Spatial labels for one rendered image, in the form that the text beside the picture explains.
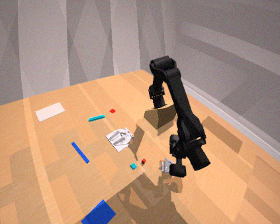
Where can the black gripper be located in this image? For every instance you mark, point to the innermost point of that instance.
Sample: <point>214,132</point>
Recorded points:
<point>177,169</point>

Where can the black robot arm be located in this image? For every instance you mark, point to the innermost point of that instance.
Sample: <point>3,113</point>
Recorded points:
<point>189,126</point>

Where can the blue long bar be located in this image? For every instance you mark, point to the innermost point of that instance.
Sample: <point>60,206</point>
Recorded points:
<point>80,153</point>

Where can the white flat rectangular plate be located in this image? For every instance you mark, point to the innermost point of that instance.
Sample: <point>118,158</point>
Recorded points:
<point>50,111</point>

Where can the blue flat rectangular plate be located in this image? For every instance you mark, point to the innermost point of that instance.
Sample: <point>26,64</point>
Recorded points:
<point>101,214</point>

